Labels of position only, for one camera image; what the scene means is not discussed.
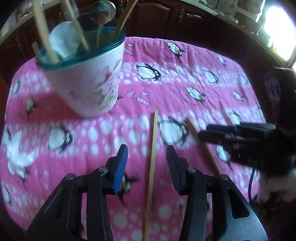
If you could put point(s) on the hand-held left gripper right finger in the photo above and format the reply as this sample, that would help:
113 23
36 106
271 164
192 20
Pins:
177 171

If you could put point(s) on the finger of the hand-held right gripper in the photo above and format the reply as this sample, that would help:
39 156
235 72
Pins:
222 128
215 137

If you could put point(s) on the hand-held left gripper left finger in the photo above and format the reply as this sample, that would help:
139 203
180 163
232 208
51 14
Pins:
120 169

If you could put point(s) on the wooden chopstick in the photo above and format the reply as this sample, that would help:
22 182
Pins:
193 127
37 52
76 25
44 34
124 19
152 173

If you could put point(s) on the white floral cup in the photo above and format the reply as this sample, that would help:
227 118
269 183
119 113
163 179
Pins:
92 83

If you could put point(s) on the metal spoon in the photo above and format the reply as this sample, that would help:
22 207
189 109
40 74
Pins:
103 14

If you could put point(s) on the person's right forearm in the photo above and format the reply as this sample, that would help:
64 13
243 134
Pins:
275 185

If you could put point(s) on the pink penguin blanket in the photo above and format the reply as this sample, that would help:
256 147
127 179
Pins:
115 129

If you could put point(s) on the bright window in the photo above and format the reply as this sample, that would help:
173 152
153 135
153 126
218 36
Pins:
277 30

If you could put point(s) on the white kitchen containers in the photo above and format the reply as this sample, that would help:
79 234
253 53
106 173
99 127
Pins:
226 7

